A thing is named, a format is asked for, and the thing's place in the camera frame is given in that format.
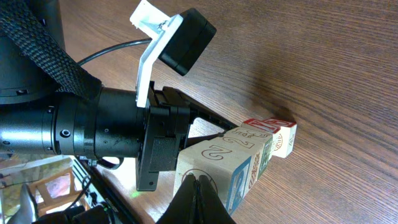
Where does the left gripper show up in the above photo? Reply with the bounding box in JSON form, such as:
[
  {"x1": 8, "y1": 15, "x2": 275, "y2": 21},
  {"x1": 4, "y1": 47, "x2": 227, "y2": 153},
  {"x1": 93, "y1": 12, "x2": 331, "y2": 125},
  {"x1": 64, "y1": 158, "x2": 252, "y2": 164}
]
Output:
[{"x1": 136, "y1": 81, "x2": 238, "y2": 192}]

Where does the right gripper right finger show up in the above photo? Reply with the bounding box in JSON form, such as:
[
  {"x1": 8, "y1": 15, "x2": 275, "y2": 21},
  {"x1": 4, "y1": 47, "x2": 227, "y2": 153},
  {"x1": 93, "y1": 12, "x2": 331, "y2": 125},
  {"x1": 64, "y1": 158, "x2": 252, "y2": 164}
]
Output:
[{"x1": 197, "y1": 175, "x2": 236, "y2": 224}]

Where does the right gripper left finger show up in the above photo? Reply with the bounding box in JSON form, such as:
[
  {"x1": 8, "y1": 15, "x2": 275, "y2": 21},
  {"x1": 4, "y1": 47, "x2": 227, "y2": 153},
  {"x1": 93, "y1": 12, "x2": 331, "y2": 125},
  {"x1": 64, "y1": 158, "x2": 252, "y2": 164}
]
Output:
[{"x1": 156, "y1": 174, "x2": 198, "y2": 224}]

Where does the red six wooden block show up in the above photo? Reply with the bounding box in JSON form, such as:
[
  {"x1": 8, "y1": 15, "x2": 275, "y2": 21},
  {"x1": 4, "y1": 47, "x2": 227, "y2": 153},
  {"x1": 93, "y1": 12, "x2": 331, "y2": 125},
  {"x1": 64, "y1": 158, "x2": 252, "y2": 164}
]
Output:
[{"x1": 174, "y1": 138, "x2": 251, "y2": 215}]

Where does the green animal wooden block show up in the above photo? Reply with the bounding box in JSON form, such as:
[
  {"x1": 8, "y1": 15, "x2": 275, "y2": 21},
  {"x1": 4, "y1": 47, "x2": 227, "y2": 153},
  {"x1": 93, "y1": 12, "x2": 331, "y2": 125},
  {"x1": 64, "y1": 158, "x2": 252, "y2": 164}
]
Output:
[{"x1": 215, "y1": 137, "x2": 254, "y2": 195}]

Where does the red E wooden block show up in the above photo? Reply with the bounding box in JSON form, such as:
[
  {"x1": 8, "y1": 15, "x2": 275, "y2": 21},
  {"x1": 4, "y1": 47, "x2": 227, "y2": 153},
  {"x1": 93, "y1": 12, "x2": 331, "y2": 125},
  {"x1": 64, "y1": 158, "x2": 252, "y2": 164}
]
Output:
[{"x1": 222, "y1": 128, "x2": 273, "y2": 187}]

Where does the blue side block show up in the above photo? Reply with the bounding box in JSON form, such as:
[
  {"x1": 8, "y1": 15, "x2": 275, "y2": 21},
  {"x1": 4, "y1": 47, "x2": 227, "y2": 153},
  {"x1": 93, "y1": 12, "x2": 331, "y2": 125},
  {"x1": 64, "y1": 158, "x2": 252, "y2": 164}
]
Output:
[
  {"x1": 241, "y1": 118, "x2": 282, "y2": 150},
  {"x1": 264, "y1": 118, "x2": 297, "y2": 158}
]

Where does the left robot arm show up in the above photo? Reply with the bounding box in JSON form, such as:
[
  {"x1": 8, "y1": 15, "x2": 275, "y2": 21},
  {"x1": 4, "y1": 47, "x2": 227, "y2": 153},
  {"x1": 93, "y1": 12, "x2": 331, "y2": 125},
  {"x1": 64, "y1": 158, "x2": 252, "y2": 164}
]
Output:
[{"x1": 1, "y1": 1, "x2": 234, "y2": 191}]

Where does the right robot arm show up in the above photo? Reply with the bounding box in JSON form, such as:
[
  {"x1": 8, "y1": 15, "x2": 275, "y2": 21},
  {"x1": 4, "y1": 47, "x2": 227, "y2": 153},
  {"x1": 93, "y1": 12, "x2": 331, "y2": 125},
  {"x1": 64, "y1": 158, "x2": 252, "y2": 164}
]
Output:
[{"x1": 8, "y1": 174, "x2": 235, "y2": 224}]

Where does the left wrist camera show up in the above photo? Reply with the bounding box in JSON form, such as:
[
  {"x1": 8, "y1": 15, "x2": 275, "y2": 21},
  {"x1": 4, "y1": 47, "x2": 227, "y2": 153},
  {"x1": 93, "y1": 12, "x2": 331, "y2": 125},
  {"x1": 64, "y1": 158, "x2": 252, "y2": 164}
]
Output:
[{"x1": 159, "y1": 8, "x2": 217, "y2": 76}]

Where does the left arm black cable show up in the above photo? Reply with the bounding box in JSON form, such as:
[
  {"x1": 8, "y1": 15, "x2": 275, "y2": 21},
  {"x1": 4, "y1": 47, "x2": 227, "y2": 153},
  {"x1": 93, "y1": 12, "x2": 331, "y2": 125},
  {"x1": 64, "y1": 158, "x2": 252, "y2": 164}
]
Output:
[{"x1": 76, "y1": 37, "x2": 153, "y2": 67}]

